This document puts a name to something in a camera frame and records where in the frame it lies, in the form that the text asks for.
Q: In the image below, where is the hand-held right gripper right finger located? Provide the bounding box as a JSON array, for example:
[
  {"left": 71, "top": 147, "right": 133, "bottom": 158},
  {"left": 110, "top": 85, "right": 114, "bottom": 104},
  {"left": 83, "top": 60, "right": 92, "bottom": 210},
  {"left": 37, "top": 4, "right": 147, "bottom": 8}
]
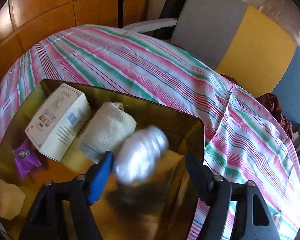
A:
[{"left": 184, "top": 152, "right": 282, "bottom": 240}]

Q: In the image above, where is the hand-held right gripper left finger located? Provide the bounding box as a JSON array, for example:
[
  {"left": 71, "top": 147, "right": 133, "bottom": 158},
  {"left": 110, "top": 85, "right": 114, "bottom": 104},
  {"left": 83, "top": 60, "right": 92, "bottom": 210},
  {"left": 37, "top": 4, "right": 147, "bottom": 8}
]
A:
[{"left": 25, "top": 151, "right": 115, "bottom": 240}]

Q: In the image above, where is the white plastic bottle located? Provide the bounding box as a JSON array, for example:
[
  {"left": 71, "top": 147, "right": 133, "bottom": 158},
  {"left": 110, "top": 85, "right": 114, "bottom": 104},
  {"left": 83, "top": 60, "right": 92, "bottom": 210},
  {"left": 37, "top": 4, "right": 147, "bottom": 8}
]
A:
[{"left": 112, "top": 125, "right": 170, "bottom": 186}]

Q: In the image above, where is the cream towel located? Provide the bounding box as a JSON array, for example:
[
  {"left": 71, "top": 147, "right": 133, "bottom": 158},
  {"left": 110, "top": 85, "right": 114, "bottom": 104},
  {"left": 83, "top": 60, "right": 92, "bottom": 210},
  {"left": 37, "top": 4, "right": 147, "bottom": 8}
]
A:
[{"left": 77, "top": 102, "right": 137, "bottom": 163}]

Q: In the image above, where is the gold tin tray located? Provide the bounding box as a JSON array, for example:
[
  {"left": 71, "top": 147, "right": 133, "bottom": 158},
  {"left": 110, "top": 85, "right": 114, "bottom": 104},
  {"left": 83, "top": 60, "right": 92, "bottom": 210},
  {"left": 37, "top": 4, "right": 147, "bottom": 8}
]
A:
[{"left": 0, "top": 79, "right": 205, "bottom": 240}]

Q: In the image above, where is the white printed box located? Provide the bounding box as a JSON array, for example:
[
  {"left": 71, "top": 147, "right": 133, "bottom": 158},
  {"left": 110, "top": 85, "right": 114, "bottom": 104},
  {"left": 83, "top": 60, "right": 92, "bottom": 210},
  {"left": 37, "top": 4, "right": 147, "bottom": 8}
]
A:
[{"left": 24, "top": 83, "right": 92, "bottom": 162}]

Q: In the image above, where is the purple packet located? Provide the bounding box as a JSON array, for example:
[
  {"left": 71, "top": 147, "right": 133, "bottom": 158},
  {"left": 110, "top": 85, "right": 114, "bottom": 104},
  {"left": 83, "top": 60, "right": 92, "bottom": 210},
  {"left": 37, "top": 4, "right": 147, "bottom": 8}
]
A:
[{"left": 14, "top": 139, "right": 42, "bottom": 180}]

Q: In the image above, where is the pale yellow sponge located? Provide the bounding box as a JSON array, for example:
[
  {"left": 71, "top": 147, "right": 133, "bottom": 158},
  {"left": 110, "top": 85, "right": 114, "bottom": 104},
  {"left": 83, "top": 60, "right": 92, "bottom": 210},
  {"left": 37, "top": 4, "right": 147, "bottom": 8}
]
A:
[{"left": 0, "top": 179, "right": 27, "bottom": 219}]

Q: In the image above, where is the dark red cloth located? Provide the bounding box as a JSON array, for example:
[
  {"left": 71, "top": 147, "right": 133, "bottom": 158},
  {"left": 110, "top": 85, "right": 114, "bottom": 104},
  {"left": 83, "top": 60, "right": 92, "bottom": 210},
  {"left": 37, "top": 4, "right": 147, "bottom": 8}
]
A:
[{"left": 219, "top": 74, "right": 294, "bottom": 140}]

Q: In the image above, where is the striped tablecloth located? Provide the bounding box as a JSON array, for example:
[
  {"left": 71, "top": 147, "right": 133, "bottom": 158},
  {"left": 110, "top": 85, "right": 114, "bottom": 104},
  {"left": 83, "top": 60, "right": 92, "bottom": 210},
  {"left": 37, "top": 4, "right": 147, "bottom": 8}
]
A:
[{"left": 0, "top": 24, "right": 300, "bottom": 240}]

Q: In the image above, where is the grey yellow blue chair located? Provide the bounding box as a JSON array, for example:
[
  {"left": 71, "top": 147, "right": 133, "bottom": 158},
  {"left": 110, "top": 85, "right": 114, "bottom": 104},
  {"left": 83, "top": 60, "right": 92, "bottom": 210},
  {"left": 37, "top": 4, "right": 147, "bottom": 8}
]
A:
[{"left": 121, "top": 0, "right": 300, "bottom": 160}]

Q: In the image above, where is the wooden wardrobe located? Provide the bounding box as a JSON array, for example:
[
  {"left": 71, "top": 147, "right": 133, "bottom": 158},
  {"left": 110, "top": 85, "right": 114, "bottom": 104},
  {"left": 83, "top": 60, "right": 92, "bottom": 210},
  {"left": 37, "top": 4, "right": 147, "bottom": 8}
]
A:
[{"left": 0, "top": 0, "right": 153, "bottom": 90}]

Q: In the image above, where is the pale patterned curtain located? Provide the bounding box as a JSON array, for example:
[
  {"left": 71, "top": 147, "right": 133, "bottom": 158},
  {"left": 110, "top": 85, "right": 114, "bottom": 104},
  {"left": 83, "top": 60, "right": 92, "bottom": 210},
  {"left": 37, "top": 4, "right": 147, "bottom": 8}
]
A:
[{"left": 259, "top": 0, "right": 300, "bottom": 48}]

